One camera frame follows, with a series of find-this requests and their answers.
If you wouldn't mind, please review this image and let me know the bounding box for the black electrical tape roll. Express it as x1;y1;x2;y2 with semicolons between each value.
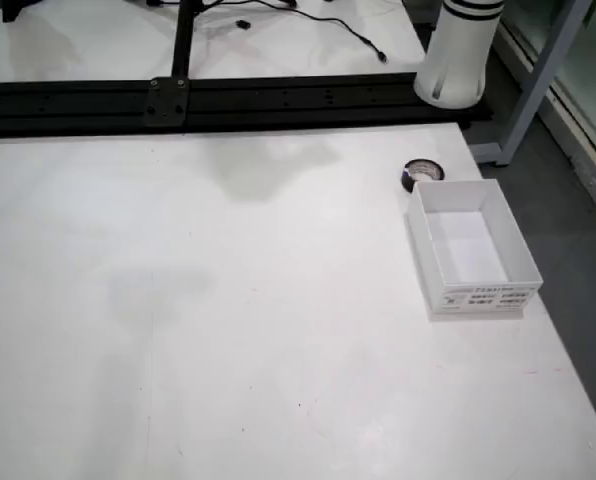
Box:
401;158;446;194

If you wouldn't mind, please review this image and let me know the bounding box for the white cardboard bin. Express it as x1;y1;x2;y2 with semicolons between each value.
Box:
405;179;545;322

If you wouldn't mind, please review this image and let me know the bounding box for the black stand foot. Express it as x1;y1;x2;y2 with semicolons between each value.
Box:
0;0;37;24

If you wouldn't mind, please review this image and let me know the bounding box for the black aluminium rail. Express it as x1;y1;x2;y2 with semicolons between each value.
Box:
0;72;494;140

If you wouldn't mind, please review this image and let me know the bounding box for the black bracket plate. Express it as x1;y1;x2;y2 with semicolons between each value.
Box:
144;77;189;127

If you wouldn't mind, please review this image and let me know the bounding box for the black cable with plug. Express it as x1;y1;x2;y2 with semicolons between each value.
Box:
257;0;390;65

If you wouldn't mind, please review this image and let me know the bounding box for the black upright post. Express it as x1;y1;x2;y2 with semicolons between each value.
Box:
170;0;202;81

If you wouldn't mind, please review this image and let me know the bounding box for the grey metal frame leg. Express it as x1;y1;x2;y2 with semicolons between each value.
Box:
470;0;595;167

